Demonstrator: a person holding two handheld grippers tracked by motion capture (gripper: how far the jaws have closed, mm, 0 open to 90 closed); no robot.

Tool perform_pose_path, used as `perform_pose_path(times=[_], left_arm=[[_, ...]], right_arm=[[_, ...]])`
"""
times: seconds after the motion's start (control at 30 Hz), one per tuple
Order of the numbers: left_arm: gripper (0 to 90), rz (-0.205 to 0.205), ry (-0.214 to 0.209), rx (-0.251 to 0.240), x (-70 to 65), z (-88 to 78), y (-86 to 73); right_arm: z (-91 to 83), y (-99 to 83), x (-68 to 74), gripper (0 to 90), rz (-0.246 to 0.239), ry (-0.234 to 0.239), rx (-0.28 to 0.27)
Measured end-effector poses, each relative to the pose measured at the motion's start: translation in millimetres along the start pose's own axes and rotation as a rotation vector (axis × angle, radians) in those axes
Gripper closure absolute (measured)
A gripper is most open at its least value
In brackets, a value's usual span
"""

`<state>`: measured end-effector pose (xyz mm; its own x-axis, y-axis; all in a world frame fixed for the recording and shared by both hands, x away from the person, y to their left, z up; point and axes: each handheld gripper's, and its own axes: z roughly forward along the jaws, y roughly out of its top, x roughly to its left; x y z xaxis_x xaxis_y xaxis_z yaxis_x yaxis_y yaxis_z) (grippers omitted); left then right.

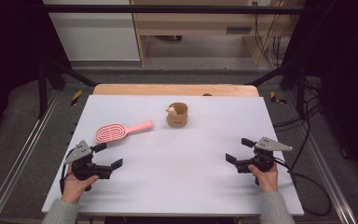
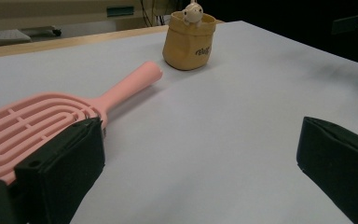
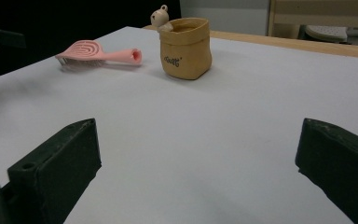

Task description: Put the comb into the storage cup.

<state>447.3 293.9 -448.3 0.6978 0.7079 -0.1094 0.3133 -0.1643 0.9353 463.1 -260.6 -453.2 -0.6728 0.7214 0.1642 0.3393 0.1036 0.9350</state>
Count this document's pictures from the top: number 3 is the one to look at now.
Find white table cover board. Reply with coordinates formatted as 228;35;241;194
0;26;358;224

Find small cream bear figure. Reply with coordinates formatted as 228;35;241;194
149;4;174;34

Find tan fabric storage pouch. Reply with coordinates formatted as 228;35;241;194
158;17;213;81

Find white cabinet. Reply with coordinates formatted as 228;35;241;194
180;0;270;36

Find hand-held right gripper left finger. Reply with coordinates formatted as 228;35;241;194
7;118;103;224

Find light wooden table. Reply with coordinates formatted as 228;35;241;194
143;24;358;60

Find pink hairbrush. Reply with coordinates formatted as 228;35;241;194
54;39;144;70

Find black curtain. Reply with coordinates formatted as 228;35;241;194
0;0;182;82

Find grey perforated object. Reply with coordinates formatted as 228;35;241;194
304;25;350;44

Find light wooden desk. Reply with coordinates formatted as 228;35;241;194
267;0;358;39

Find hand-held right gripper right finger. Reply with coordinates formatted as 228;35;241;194
295;118;358;224

